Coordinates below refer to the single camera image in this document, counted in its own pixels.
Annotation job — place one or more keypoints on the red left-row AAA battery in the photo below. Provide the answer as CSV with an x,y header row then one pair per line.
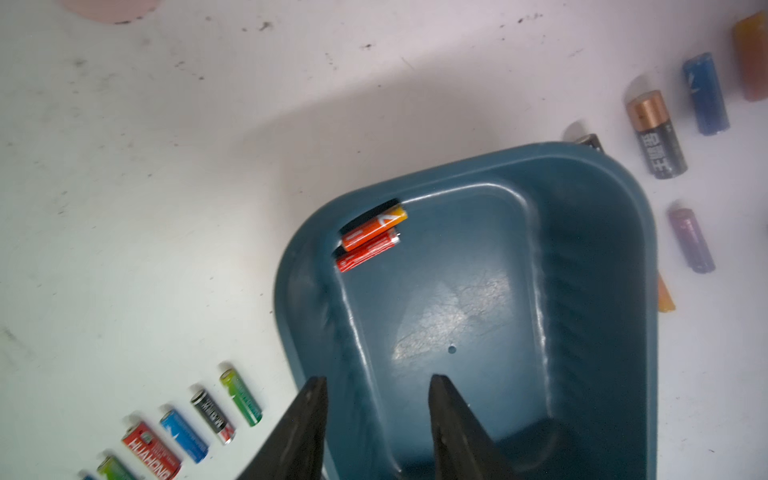
x,y
142,441

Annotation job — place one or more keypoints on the purple AAA battery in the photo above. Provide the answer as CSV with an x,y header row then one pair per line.
x,y
691,240

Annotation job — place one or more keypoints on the teal plastic storage box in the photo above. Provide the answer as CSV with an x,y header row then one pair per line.
x,y
527,276

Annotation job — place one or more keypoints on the orange yellow AAA battery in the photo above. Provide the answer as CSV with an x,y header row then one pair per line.
x,y
665,301

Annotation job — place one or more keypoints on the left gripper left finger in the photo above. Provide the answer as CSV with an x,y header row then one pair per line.
x,y
295,447

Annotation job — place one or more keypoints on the orange red box battery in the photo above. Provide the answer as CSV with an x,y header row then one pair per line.
x,y
372,227

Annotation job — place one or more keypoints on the red carbon battery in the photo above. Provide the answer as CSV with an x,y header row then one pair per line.
x,y
369,250

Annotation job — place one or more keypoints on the blue left-row AAA battery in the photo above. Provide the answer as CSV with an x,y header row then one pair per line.
x,y
184,435

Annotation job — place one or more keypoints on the pink pen holder cup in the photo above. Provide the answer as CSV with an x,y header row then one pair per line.
x,y
110,11

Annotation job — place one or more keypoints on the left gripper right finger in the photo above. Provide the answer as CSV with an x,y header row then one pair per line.
x,y
462,447

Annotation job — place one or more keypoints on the dark AAA battery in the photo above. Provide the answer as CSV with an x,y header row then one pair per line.
x,y
214,417

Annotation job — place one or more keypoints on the green AAA battery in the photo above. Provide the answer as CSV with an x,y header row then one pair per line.
x,y
241,396
112,468

